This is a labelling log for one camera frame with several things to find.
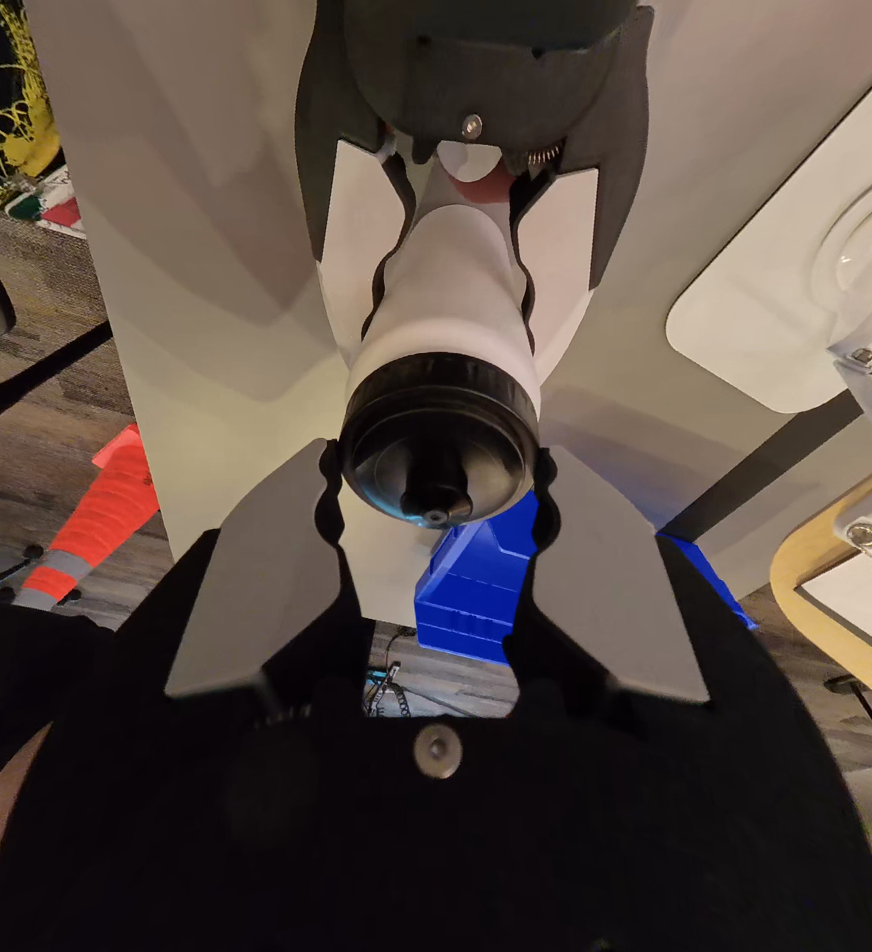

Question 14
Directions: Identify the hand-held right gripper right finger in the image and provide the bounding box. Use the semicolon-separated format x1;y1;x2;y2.
502;444;711;715

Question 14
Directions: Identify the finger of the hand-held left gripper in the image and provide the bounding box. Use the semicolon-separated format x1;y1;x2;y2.
317;139;419;358
508;164;601;380

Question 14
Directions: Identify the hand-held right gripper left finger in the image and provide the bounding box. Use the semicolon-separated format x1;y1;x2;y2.
164;439;366;706

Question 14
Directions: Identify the white bottle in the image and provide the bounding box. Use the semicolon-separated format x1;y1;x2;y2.
344;206;541;410

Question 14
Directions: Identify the blue plastic bin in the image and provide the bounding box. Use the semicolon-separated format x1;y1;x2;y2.
414;491;757;666

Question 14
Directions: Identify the black bottle lid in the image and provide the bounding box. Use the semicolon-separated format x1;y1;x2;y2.
338;350;541;529

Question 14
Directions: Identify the orange traffic cone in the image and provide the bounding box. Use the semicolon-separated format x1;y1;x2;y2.
12;423;162;611

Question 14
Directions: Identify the wooden display board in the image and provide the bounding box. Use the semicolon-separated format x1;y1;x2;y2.
768;454;872;727

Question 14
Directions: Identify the printed paper sheet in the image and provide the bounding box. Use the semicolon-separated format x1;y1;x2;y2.
801;514;872;667

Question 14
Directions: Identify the clear round stand foot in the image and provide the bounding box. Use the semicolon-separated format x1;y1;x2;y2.
809;164;872;358

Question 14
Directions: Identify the black yellow printed shirt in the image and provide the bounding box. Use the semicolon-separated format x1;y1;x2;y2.
0;0;87;239

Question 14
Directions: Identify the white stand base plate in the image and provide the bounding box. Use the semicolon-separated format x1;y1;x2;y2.
666;45;872;416

